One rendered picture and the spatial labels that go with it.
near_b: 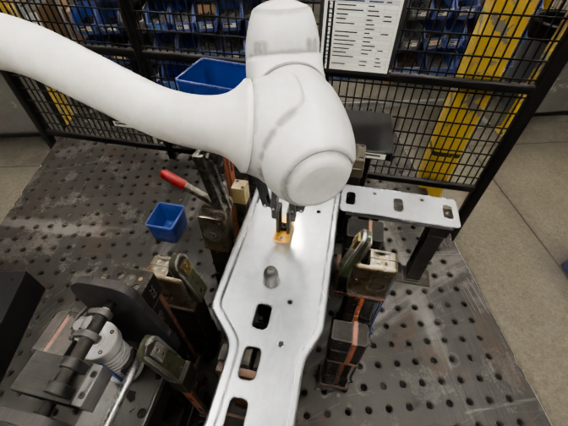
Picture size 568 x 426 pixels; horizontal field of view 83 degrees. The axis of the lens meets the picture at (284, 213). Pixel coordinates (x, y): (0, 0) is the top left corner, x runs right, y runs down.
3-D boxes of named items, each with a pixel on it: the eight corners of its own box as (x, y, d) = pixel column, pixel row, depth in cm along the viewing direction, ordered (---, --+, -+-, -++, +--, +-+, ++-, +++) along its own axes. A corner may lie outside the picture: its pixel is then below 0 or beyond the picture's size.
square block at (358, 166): (346, 244, 111) (366, 161, 84) (323, 240, 112) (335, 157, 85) (347, 226, 116) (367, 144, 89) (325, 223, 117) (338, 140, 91)
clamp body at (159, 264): (216, 362, 85) (183, 293, 58) (176, 352, 87) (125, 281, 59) (227, 329, 91) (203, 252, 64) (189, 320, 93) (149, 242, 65)
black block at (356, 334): (353, 398, 79) (379, 358, 58) (310, 389, 81) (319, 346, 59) (355, 365, 85) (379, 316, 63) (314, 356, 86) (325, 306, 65)
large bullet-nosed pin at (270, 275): (276, 292, 67) (276, 276, 62) (262, 290, 68) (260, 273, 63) (280, 280, 69) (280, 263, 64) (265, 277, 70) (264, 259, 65)
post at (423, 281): (429, 287, 100) (469, 227, 78) (393, 281, 101) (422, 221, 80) (428, 270, 104) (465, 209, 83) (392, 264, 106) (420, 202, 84)
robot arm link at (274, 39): (247, 99, 55) (254, 144, 46) (236, -9, 43) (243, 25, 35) (308, 93, 56) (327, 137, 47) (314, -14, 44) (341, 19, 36)
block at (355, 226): (365, 303, 96) (388, 248, 75) (328, 297, 98) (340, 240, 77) (366, 276, 102) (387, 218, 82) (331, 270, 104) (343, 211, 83)
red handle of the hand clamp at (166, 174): (225, 213, 71) (157, 175, 66) (221, 218, 72) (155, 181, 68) (231, 200, 74) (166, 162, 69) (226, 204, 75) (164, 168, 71)
